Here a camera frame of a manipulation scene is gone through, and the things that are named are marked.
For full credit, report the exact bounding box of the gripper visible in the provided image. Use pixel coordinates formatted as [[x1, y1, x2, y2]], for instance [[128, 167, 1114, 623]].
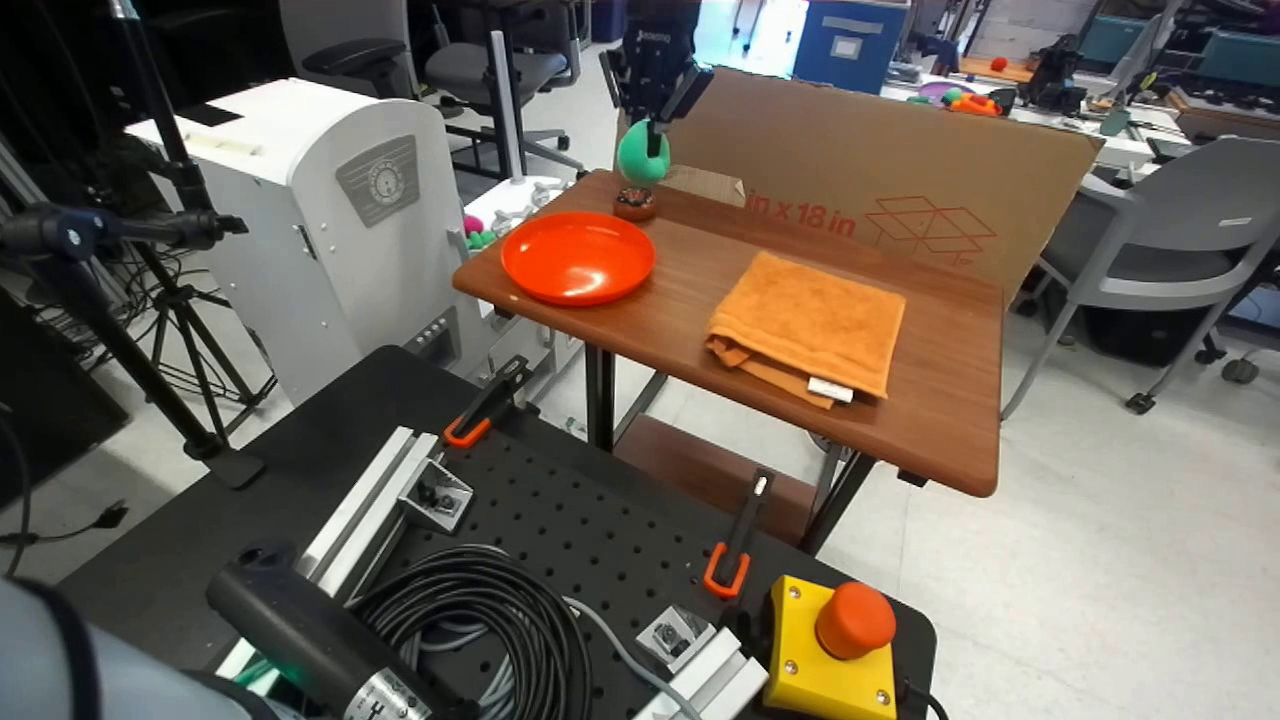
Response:
[[598, 0, 718, 161]]

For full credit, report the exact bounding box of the green plushy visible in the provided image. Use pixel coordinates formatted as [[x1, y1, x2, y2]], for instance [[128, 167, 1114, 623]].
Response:
[[616, 119, 672, 190]]

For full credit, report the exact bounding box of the small cardboard piece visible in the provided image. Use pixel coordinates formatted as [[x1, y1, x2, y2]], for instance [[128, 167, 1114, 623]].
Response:
[[659, 164, 747, 209]]

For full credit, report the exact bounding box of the black office chair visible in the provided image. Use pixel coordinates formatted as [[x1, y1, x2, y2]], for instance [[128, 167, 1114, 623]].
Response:
[[300, 0, 593, 183]]

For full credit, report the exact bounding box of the white tray with toys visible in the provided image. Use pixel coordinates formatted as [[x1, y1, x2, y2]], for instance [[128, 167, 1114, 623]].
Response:
[[459, 174, 578, 253]]

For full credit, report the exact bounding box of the red plate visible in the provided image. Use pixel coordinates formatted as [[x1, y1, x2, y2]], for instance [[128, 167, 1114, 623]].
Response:
[[500, 211, 658, 308]]

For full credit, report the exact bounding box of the blue bin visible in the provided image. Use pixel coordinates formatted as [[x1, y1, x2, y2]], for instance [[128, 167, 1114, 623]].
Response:
[[792, 0, 912, 97]]

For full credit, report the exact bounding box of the large cardboard sheet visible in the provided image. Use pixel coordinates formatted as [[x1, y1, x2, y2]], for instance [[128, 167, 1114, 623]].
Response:
[[618, 66, 1105, 305]]

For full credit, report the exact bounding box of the orange folded towel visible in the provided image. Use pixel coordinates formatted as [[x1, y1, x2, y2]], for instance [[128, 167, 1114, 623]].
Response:
[[705, 250, 908, 411]]

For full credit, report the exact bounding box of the white machine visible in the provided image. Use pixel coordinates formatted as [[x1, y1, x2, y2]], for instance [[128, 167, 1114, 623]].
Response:
[[124, 77, 563, 407]]

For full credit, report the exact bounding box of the orange and black clamp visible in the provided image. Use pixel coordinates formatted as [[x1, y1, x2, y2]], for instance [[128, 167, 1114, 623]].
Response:
[[702, 467, 777, 601], [442, 354, 534, 450]]

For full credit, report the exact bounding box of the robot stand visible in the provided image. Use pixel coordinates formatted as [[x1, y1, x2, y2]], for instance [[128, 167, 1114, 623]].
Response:
[[55, 345, 941, 720]]

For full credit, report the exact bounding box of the cluttered white table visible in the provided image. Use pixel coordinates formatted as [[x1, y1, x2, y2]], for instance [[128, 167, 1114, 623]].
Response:
[[880, 45, 1201, 173]]

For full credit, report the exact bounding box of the grey chair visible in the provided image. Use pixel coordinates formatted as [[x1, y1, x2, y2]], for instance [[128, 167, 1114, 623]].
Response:
[[1000, 135, 1280, 417]]

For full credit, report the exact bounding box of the yellow emergency stop box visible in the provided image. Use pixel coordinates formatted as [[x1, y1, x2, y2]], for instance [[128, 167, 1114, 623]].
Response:
[[761, 575, 900, 720]]

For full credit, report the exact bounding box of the white post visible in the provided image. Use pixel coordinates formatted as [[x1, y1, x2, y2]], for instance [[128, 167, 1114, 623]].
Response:
[[487, 29, 527, 183]]

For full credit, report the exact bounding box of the aluminium rail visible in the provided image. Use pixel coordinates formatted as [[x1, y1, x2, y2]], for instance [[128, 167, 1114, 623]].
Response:
[[632, 603, 772, 720], [214, 425, 477, 683]]

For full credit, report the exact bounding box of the coil of black cable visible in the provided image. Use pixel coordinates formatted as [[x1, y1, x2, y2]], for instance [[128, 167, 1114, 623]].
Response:
[[348, 544, 597, 720]]

